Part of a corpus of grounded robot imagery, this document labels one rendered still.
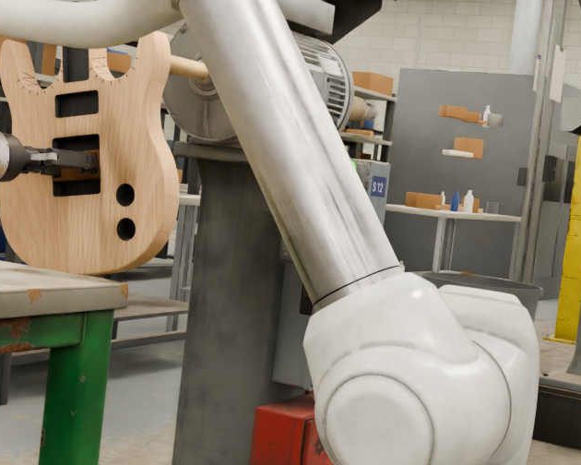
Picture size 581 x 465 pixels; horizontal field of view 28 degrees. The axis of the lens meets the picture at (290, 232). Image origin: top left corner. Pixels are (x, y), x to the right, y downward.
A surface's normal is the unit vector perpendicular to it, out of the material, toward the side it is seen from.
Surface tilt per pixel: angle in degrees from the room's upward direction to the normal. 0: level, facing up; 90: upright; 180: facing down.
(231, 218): 90
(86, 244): 89
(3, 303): 90
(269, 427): 90
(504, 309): 49
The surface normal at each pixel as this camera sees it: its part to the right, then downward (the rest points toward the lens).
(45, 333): 0.88, 0.12
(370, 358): -0.30, -0.73
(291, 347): -0.47, 0.00
